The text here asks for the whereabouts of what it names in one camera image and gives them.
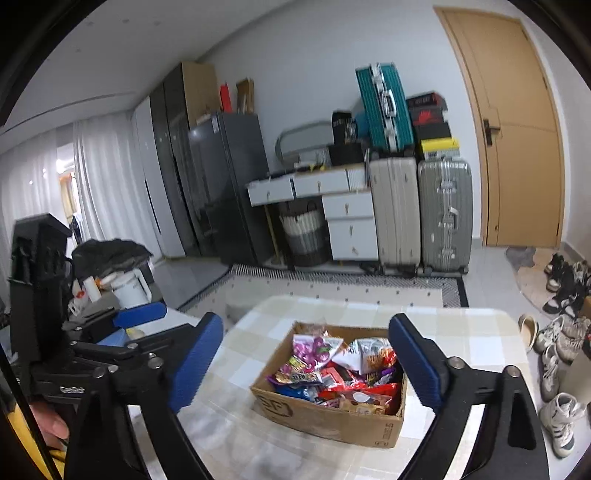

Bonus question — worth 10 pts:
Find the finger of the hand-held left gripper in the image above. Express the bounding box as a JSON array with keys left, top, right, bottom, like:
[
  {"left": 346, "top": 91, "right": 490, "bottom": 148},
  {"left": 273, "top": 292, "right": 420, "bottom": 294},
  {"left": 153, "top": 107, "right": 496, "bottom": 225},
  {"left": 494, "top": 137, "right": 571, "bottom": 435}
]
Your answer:
[
  {"left": 85, "top": 302, "right": 168, "bottom": 334},
  {"left": 69, "top": 323, "right": 200, "bottom": 369}
]

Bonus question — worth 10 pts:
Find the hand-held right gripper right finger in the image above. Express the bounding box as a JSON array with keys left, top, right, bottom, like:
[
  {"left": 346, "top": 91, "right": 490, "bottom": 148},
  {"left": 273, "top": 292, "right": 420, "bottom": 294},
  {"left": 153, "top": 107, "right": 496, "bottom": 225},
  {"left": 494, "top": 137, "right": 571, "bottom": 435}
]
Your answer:
[{"left": 388, "top": 313, "right": 550, "bottom": 480}]

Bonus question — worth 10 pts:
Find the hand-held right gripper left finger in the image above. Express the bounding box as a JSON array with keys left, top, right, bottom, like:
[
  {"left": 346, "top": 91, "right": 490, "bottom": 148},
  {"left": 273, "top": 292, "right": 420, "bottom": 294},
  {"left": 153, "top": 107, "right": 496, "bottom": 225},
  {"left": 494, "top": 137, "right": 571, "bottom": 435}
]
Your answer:
[{"left": 65, "top": 312, "right": 225, "bottom": 480}]

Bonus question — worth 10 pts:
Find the white red snack packet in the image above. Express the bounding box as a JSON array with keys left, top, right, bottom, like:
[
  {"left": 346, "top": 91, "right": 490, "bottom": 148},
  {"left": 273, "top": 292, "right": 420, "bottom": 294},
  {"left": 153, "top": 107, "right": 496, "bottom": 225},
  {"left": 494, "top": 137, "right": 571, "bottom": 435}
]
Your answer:
[{"left": 332, "top": 338, "right": 393, "bottom": 374}]

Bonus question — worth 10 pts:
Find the large red snack packet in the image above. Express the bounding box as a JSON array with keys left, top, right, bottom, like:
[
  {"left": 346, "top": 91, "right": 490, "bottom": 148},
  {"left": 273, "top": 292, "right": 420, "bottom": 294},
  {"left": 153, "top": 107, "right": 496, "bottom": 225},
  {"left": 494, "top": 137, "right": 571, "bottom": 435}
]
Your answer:
[{"left": 318, "top": 383, "right": 400, "bottom": 415}]

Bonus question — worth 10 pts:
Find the purple snack packet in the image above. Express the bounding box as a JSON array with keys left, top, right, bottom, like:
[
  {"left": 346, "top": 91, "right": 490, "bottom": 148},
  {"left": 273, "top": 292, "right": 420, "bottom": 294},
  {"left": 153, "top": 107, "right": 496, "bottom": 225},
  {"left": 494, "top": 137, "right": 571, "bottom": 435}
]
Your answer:
[{"left": 288, "top": 335, "right": 345, "bottom": 370}]

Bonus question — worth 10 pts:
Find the blue cookie packet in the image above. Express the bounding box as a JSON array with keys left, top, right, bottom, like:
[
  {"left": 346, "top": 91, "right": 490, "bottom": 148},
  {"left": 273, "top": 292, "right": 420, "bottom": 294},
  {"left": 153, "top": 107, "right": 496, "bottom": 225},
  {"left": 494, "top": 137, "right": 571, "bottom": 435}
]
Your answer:
[{"left": 277, "top": 385, "right": 319, "bottom": 400}]

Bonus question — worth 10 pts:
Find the brown cardboard box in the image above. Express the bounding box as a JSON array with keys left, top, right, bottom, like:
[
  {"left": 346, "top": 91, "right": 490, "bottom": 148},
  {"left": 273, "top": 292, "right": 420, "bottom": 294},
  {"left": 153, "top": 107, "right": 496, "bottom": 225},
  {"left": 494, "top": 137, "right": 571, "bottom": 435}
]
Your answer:
[{"left": 250, "top": 322, "right": 407, "bottom": 449}]

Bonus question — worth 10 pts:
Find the person's left forearm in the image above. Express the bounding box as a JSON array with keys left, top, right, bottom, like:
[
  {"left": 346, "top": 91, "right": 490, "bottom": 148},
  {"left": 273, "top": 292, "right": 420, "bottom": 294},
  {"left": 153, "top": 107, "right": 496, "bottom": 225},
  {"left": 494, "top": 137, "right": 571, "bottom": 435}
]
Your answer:
[{"left": 9, "top": 406, "right": 63, "bottom": 480}]

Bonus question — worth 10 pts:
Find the person's left hand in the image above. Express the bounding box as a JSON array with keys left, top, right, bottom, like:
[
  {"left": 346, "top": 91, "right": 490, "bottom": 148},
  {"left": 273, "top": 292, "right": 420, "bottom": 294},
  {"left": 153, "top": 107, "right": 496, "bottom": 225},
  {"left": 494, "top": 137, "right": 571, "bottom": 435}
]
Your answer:
[{"left": 28, "top": 401, "right": 71, "bottom": 452}]

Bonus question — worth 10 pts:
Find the white kettle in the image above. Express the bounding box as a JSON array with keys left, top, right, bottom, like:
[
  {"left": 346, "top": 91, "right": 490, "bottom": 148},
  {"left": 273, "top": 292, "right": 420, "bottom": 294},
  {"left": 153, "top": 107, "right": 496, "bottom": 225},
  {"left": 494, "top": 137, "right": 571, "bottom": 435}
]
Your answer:
[{"left": 111, "top": 271, "right": 152, "bottom": 308}]

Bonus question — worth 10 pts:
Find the dark cloth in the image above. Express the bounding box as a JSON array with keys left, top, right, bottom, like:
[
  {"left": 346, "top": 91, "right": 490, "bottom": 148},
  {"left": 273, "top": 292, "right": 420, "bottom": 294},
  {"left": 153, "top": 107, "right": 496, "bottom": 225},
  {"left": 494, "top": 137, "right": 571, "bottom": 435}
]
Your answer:
[{"left": 71, "top": 239, "right": 153, "bottom": 280}]

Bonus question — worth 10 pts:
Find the checkered tablecloth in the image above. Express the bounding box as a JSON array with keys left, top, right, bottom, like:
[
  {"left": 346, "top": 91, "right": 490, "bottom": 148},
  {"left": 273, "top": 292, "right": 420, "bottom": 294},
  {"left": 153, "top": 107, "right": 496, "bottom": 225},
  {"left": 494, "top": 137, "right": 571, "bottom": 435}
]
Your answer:
[{"left": 124, "top": 295, "right": 550, "bottom": 480}]

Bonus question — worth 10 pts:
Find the patterned rug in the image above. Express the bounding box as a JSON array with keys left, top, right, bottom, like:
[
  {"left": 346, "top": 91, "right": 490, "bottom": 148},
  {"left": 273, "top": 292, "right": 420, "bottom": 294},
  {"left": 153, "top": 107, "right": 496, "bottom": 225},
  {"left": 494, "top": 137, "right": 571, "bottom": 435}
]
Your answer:
[{"left": 178, "top": 263, "right": 462, "bottom": 324}]

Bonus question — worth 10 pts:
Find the white cabinet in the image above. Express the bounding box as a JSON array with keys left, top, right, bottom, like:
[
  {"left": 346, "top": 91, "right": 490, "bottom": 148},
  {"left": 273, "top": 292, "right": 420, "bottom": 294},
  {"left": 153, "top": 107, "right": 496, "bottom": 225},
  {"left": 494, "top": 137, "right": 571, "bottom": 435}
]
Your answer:
[{"left": 131, "top": 97, "right": 185, "bottom": 259}]

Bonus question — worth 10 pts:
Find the white curtain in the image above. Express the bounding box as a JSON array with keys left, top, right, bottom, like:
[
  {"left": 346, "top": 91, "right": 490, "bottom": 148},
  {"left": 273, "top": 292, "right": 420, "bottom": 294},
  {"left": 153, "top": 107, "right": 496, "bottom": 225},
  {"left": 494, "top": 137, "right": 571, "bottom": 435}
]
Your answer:
[{"left": 74, "top": 115, "right": 162, "bottom": 259}]

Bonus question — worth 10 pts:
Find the scattered sneakers group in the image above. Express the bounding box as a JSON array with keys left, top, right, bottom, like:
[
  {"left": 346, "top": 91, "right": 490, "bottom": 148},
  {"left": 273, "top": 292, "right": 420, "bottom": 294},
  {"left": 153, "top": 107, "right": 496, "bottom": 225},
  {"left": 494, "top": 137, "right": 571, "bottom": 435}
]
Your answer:
[{"left": 517, "top": 254, "right": 591, "bottom": 462}]

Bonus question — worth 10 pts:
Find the silver suitcase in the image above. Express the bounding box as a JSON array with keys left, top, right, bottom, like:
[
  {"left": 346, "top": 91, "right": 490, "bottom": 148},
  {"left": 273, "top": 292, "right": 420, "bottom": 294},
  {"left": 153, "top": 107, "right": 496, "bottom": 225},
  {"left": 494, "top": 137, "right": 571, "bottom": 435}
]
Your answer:
[{"left": 418, "top": 157, "right": 474, "bottom": 276}]

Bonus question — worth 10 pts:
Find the grey door mat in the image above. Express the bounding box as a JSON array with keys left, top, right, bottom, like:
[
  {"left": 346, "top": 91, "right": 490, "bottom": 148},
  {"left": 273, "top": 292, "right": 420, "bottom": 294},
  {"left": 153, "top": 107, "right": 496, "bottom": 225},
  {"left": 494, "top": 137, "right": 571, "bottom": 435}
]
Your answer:
[{"left": 505, "top": 246, "right": 550, "bottom": 268}]

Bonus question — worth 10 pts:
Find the beige suitcase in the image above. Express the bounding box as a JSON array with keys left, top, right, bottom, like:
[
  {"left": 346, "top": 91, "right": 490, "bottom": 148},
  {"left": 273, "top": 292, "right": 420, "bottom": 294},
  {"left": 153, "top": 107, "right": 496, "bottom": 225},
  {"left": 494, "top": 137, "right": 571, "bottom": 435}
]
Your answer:
[{"left": 369, "top": 157, "right": 422, "bottom": 273}]

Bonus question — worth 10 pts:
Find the dark wardrobe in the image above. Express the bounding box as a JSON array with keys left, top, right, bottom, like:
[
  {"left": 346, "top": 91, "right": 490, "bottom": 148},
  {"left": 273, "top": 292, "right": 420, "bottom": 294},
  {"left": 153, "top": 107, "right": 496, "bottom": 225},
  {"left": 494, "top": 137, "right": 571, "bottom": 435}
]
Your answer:
[{"left": 150, "top": 62, "right": 218, "bottom": 257}]

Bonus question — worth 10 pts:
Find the white drawer desk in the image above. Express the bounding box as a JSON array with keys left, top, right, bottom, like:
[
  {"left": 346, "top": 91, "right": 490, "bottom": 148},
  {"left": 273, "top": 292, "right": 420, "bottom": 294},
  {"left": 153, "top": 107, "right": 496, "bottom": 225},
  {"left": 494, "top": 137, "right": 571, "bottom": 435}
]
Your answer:
[{"left": 247, "top": 165, "right": 376, "bottom": 264}]

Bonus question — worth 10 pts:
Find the grey refrigerator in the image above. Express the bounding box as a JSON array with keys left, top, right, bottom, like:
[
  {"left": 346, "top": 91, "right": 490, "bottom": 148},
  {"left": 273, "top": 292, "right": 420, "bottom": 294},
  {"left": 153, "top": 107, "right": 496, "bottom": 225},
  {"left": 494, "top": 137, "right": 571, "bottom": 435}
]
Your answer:
[{"left": 187, "top": 112, "right": 275, "bottom": 266}]

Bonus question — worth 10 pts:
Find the woven laundry basket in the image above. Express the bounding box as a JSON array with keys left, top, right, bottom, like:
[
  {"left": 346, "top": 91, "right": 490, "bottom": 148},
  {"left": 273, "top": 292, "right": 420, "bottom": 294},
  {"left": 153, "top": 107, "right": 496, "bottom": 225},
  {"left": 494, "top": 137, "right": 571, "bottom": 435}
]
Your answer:
[{"left": 278, "top": 203, "right": 329, "bottom": 267}]

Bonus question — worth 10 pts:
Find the yellow shoe box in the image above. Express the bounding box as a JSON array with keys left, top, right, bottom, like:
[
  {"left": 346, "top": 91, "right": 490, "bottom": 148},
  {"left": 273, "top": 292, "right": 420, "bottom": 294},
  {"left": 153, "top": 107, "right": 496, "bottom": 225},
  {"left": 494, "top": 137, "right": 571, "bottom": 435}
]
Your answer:
[{"left": 419, "top": 137, "right": 461, "bottom": 161}]

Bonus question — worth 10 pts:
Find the wooden door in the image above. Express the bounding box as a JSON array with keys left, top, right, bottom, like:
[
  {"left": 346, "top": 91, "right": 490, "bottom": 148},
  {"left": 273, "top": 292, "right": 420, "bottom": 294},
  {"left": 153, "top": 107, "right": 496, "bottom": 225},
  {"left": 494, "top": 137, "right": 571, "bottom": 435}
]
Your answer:
[{"left": 434, "top": 7, "right": 566, "bottom": 247}]

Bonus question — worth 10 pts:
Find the oval mirror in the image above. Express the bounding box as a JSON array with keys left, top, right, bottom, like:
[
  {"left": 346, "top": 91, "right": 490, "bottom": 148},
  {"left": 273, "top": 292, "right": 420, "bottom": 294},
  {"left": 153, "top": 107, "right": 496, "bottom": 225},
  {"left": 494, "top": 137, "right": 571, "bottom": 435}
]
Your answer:
[{"left": 276, "top": 122, "right": 333, "bottom": 169}]

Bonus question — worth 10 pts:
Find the black paper bag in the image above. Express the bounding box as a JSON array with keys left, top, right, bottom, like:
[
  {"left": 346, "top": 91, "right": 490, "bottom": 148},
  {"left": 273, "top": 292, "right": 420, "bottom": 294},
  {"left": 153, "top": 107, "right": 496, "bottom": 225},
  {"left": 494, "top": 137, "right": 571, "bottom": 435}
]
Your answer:
[{"left": 331, "top": 111, "right": 358, "bottom": 146}]

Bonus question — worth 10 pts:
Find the red black shoe box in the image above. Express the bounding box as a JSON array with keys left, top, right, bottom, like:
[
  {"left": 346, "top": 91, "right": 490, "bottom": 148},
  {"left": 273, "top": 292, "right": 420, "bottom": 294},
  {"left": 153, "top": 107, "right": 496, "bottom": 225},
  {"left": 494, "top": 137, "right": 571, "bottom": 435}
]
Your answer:
[{"left": 410, "top": 108, "right": 450, "bottom": 127}]

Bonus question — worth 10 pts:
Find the teal suitcase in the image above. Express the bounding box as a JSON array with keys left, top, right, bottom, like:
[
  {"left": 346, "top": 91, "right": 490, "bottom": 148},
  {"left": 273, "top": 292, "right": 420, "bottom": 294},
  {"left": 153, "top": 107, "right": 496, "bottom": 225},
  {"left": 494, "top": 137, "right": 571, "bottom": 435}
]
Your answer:
[{"left": 355, "top": 62, "right": 415, "bottom": 155}]

